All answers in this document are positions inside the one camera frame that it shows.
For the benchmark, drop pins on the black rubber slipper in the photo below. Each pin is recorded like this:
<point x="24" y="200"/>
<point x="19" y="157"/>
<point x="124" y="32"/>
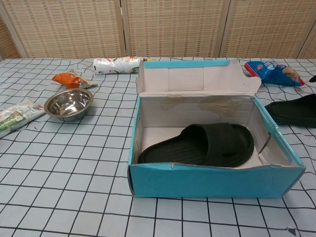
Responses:
<point x="217" y="143"/>
<point x="296" y="111"/>

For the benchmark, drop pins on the blue cardboard shoe box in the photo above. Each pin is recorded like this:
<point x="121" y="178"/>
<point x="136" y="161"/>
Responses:
<point x="197" y="180"/>

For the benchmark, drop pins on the white labelled drink bottle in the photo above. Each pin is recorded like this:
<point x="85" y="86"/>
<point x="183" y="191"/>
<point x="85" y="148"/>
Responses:
<point x="116" y="65"/>

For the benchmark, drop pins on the stainless steel bowl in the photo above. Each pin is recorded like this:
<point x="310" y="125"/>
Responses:
<point x="69" y="103"/>

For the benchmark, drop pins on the bamboo folding screen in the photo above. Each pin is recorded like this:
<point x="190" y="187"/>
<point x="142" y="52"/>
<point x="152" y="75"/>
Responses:
<point x="172" y="24"/>

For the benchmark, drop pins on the orange snack bag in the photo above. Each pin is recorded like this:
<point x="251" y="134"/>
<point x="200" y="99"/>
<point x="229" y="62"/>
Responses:
<point x="66" y="80"/>

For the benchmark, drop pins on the blue checkered tablecloth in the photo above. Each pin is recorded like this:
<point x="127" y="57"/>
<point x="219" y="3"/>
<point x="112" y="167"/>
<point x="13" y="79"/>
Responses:
<point x="74" y="185"/>

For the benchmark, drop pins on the blue snack bag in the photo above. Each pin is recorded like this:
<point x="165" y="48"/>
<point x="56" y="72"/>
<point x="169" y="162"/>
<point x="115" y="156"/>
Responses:
<point x="271" y="71"/>

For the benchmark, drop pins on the green white snack package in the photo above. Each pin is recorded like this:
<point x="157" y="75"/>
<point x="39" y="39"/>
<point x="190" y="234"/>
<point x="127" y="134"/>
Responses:
<point x="14" y="118"/>

